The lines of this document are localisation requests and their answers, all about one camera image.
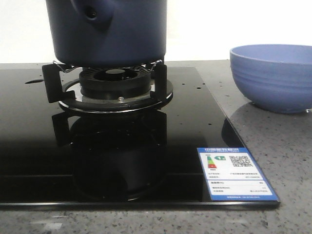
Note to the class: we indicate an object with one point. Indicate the light blue ribbed bowl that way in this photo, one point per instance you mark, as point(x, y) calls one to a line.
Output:
point(275, 77)

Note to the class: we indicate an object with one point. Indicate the dark blue cooking pot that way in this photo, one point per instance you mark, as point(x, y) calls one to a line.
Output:
point(108, 33)

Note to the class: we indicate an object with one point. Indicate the black gas burner head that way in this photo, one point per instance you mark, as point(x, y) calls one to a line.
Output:
point(104, 83)

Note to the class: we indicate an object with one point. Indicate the black pan support grate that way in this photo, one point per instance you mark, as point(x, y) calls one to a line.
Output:
point(70, 97)

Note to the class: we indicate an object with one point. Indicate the blue energy label sticker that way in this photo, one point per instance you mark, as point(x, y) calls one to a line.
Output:
point(232, 174)

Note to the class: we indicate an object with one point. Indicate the black glass gas hob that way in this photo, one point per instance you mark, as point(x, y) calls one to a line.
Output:
point(51, 159)

